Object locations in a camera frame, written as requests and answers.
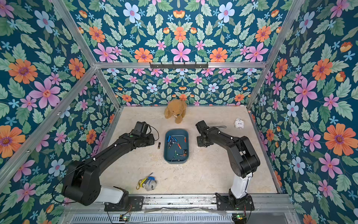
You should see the teal plastic storage tray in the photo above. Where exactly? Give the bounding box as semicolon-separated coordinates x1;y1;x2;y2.
164;129;189;164

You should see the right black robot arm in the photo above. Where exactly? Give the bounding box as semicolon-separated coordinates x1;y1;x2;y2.
196;120;261;200

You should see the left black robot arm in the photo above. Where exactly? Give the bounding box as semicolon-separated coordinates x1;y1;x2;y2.
62;121;155;209

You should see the brown teddy bear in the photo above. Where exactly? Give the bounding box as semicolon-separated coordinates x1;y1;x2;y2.
164;99;187;124

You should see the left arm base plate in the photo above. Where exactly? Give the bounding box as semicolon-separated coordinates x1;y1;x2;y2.
104;196;144;212

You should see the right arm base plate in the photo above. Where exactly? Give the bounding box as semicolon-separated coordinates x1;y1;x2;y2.
215;193;255;211

